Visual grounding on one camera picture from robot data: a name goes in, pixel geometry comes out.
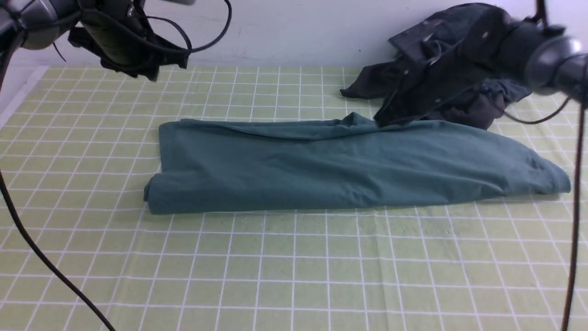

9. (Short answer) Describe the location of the green checkered tablecloth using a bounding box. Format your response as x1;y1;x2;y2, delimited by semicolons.
0;67;573;331

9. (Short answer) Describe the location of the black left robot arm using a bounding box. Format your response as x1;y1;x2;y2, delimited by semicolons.
0;0;189;81

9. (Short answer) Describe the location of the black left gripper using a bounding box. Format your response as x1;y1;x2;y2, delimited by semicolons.
68;0;188;81

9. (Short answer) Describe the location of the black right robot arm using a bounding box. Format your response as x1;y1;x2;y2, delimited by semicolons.
374;6;587;126

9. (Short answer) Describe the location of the black right camera cable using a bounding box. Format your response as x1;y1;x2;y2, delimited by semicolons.
503;0;588;331

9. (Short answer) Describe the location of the dark grey crumpled garment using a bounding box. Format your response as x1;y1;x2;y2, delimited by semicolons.
340;59;512;130

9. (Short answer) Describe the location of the black camera cable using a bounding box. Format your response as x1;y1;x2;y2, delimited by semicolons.
503;0;588;331
0;0;232;331

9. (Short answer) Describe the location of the green long-sleeve top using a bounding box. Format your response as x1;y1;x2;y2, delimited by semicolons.
143;113;571;215

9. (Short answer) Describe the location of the dark teal crumpled garment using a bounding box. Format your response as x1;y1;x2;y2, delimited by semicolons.
387;3;531;108

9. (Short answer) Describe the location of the black left camera cable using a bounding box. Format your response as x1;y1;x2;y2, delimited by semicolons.
0;0;232;331

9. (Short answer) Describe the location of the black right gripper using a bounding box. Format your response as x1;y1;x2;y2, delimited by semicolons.
374;9;524;126

